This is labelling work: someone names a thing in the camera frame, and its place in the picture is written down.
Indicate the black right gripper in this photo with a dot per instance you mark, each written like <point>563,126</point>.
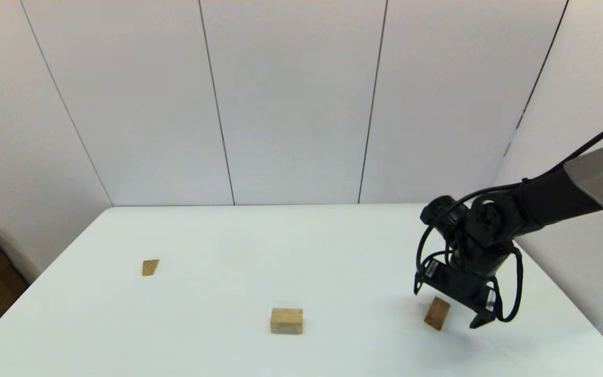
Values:
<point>464,288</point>

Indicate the arched wooden building block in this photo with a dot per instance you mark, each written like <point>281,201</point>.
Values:
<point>287,319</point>

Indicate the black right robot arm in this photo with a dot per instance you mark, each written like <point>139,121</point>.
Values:
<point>553,199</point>

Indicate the rectangular wooden building block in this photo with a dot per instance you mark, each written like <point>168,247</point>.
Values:
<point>436,314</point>

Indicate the triangular striped wooden block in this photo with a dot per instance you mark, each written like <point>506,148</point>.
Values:
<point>150,267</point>

